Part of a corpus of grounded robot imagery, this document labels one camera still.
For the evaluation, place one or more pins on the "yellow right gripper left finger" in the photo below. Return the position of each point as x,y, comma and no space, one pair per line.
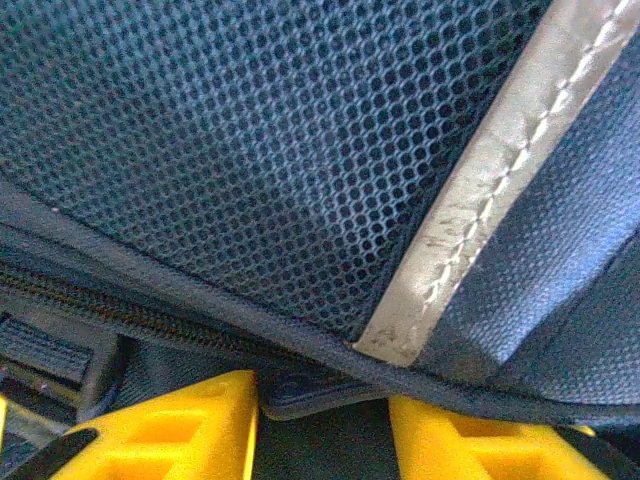
200,440

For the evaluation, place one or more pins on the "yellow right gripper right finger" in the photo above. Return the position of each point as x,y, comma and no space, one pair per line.
450,450

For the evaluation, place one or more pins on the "navy blue backpack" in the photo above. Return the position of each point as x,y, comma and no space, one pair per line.
250,150

